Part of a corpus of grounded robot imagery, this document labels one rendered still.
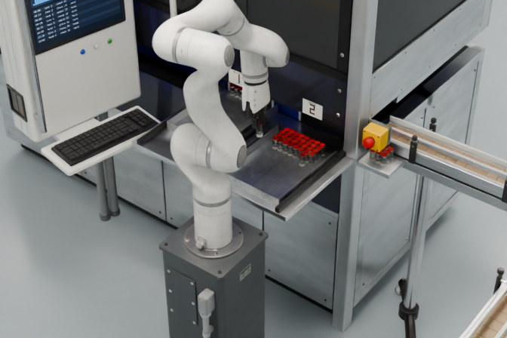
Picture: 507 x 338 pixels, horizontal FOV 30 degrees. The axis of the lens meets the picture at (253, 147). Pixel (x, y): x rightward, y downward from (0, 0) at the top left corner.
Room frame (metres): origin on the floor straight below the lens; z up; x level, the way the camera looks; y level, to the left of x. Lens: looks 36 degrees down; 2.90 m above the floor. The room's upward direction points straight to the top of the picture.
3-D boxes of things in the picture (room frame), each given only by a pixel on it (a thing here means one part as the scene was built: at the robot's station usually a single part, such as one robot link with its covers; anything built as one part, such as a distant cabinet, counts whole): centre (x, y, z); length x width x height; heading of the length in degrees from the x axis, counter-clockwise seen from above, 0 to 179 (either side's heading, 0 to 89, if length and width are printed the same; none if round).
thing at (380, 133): (2.66, -0.42, 0.99); 0.08 x 0.07 x 0.07; 142
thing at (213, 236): (2.28, 0.13, 0.95); 0.19 x 0.19 x 0.18
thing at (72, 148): (2.93, 0.56, 0.82); 0.40 x 0.14 x 0.02; 131
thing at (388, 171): (2.68, -0.46, 0.87); 0.14 x 0.13 x 0.02; 142
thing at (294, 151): (2.70, -0.14, 0.90); 0.18 x 0.02 x 0.05; 52
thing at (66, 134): (2.96, 0.59, 0.79); 0.45 x 0.28 x 0.03; 131
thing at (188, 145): (2.30, 0.16, 1.16); 0.19 x 0.12 x 0.24; 66
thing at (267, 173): (2.63, -0.09, 0.90); 0.34 x 0.26 x 0.04; 142
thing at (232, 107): (2.93, 0.11, 0.90); 0.34 x 0.26 x 0.04; 142
